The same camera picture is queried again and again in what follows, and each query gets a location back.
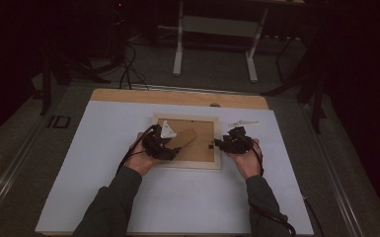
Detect person's left hand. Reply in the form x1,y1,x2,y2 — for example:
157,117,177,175
123,131,162,178

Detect black floor cables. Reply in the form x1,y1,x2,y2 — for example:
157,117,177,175
117,40,150,91

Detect black metal stand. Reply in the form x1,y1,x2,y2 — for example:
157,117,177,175
262,29,329,134
38,48,113,117

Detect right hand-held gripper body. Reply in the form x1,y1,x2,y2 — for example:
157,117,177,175
221,119,260,155

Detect black floor socket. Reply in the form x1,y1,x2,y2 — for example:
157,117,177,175
46,115,72,129

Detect metal floor rail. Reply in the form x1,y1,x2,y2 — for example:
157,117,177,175
0,121,48,228
300,103,367,237

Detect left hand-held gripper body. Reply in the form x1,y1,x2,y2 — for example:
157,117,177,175
142,119,180,162

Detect white metal desk frame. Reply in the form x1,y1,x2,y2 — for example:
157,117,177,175
172,0,271,84

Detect wooden picture frame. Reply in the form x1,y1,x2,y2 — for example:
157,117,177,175
151,112,223,171

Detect left hand-held gripper cable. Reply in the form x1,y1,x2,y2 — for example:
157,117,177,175
115,123,156,176

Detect person's right hand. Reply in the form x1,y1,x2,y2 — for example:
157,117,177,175
227,137,265,182

